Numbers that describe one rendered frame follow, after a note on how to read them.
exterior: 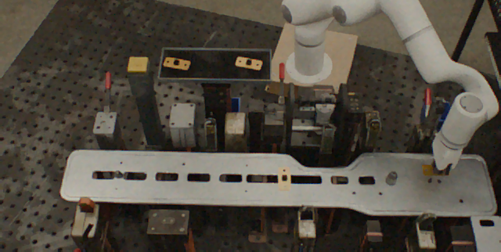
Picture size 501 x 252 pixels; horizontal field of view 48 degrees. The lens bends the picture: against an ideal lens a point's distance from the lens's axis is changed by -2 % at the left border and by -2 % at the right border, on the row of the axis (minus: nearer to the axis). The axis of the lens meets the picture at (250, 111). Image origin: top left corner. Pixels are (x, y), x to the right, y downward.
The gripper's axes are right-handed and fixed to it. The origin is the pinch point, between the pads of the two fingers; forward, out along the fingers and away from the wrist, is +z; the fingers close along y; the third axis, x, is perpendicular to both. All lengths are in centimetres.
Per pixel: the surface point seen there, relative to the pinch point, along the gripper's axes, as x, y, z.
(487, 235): 14.4, 18.7, 9.5
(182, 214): -78, 15, 7
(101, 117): -107, -19, 4
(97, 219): -102, 18, 4
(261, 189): -54, 4, 10
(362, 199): -22.7, 7.0, 9.5
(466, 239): 8.5, 19.1, 11.5
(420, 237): -7.6, 21.4, 5.1
